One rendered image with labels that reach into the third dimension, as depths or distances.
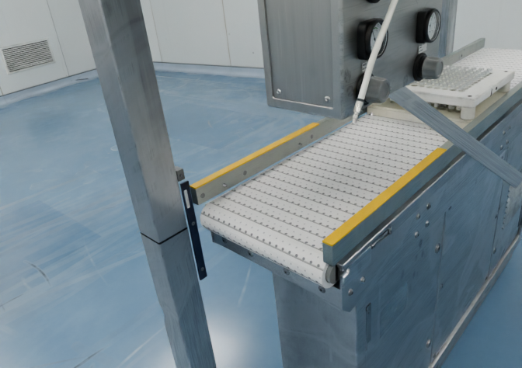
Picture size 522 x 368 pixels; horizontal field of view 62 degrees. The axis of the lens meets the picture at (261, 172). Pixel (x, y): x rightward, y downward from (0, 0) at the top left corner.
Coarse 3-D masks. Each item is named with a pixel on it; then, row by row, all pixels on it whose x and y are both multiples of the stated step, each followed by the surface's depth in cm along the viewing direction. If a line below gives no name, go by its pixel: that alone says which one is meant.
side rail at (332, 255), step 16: (512, 96) 97; (496, 112) 91; (464, 128) 83; (480, 128) 86; (448, 144) 77; (448, 160) 77; (416, 176) 68; (432, 176) 73; (400, 192) 65; (384, 208) 62; (368, 224) 60; (352, 240) 57; (336, 256) 55
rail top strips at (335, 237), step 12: (300, 132) 89; (276, 144) 84; (252, 156) 80; (432, 156) 73; (228, 168) 76; (420, 168) 69; (204, 180) 73; (408, 180) 66; (384, 192) 64; (396, 192) 64; (372, 204) 61; (360, 216) 59; (348, 228) 56; (324, 240) 55; (336, 240) 54
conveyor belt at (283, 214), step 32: (480, 64) 136; (512, 64) 132; (352, 128) 98; (384, 128) 96; (416, 128) 94; (288, 160) 86; (320, 160) 85; (352, 160) 83; (384, 160) 82; (416, 160) 80; (256, 192) 76; (288, 192) 75; (320, 192) 73; (352, 192) 72; (224, 224) 69; (256, 224) 66; (288, 224) 65; (320, 224) 65; (288, 256) 61; (320, 256) 58
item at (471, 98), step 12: (492, 72) 102; (504, 72) 101; (480, 84) 95; (492, 84) 94; (504, 84) 98; (420, 96) 94; (432, 96) 92; (444, 96) 90; (456, 96) 89; (468, 96) 88; (480, 96) 88
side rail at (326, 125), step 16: (464, 48) 142; (480, 48) 152; (448, 64) 135; (320, 128) 93; (336, 128) 98; (288, 144) 86; (304, 144) 90; (256, 160) 80; (272, 160) 84; (224, 176) 75; (240, 176) 78; (192, 192) 72; (208, 192) 74
